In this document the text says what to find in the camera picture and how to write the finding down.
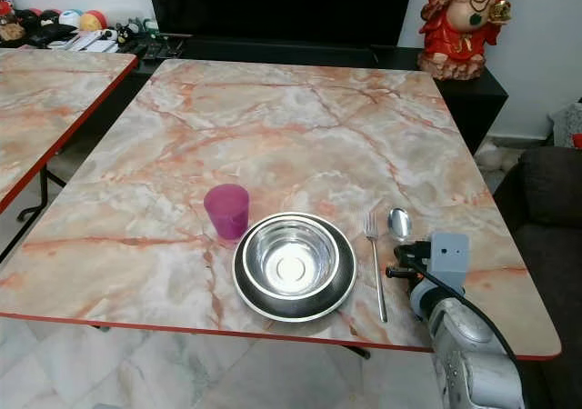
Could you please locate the steel spoon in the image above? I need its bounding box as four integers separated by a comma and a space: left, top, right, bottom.
386, 207, 413, 244

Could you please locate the steel fork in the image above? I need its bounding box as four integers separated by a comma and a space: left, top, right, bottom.
364, 212, 389, 324

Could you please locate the shiny steel bowl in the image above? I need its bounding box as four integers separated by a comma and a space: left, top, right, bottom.
244, 216, 341, 298

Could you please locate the dark brown sofa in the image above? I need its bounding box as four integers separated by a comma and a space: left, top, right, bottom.
494, 145, 582, 409

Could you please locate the dark-rimmed steel plate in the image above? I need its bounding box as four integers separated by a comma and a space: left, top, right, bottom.
232, 212, 358, 323

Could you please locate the purple plastic cup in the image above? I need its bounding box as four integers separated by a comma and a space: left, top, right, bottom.
204, 184, 251, 242

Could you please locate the grey patterned cushion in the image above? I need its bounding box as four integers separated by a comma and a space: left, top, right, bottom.
551, 101, 582, 150

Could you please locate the red laughing Buddha statue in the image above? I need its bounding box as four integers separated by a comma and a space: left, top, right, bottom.
417, 0, 516, 82

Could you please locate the black television screen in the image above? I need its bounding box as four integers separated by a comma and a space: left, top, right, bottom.
145, 0, 417, 49

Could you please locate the white papers stack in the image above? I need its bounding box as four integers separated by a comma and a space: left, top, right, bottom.
67, 29, 119, 53

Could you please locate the white and blue ball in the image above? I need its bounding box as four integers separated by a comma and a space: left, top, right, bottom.
58, 8, 83, 28

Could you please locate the orange and yellow ball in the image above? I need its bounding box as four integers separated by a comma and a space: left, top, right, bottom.
79, 9, 108, 32

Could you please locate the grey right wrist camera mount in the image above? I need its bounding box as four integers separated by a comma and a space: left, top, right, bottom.
428, 232, 471, 284

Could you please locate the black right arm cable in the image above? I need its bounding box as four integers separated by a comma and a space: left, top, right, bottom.
405, 265, 527, 409

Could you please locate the black metal table leg frame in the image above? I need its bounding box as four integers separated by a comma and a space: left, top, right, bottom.
0, 167, 67, 262
335, 340, 373, 361

